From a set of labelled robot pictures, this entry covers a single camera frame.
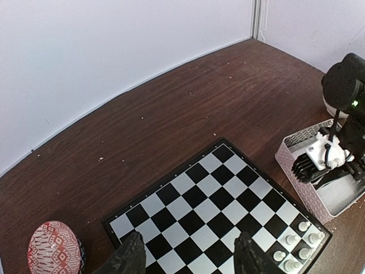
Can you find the right aluminium frame post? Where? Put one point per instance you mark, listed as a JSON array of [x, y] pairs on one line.
[[258, 24]]

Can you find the twelfth white chess piece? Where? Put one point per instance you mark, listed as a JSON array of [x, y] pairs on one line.
[[291, 266]]

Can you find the white ceramic bowl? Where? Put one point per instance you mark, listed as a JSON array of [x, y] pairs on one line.
[[331, 102]]

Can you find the pink plastic basket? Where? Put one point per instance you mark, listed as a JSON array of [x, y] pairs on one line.
[[325, 193]]

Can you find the fifteenth white chess piece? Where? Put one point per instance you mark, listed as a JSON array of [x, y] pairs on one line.
[[305, 253]]

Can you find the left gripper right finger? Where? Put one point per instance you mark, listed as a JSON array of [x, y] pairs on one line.
[[250, 259]]

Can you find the white pawn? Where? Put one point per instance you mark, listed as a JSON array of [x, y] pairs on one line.
[[278, 256], [292, 239], [303, 226]]

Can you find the black white chessboard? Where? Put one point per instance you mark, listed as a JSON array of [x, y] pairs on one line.
[[190, 218]]

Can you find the red patterned bowl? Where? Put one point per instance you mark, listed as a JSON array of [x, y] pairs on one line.
[[54, 248]]

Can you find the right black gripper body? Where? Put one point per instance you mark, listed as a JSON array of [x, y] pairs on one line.
[[354, 168]]

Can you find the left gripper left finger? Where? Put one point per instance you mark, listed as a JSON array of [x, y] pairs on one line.
[[129, 258]]

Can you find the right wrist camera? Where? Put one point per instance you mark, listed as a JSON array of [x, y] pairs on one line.
[[319, 158]]

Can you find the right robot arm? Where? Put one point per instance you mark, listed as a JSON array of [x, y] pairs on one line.
[[343, 89]]

